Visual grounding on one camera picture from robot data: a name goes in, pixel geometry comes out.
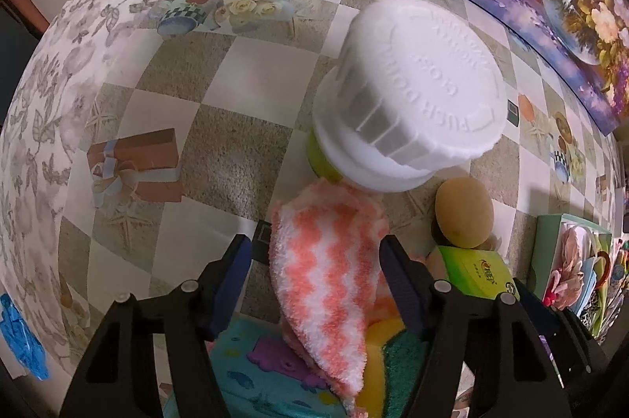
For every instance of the orange white striped cloth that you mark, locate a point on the orange white striped cloth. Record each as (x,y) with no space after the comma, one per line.
(319,275)

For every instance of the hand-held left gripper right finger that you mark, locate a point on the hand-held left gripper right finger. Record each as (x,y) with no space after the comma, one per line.
(400,285)

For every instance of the brown wooden chair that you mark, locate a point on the brown wooden chair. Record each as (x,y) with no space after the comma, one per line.
(27,5)

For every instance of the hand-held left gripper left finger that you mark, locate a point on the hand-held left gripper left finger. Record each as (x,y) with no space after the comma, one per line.
(233,285)

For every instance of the green bottle with white cap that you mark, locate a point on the green bottle with white cap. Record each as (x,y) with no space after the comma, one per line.
(417,79)

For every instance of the teal wet wipes pack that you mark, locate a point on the teal wet wipes pack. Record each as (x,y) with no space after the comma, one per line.
(245,378)

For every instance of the grey floral tablecloth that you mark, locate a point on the grey floral tablecloth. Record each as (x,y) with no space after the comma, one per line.
(49,103)

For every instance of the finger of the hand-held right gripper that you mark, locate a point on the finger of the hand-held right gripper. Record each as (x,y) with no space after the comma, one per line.
(575,339)

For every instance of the pale green storage box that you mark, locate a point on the pale green storage box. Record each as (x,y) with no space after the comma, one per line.
(548,246)

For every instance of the small green cardboard box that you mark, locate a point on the small green cardboard box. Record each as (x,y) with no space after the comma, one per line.
(471,270)

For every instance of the yellow green sponge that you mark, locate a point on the yellow green sponge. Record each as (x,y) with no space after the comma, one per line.
(393,349)

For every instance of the blue rubber glove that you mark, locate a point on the blue rubber glove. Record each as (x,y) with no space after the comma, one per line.
(22,339)

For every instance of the potato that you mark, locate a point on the potato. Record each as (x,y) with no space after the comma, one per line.
(462,211)

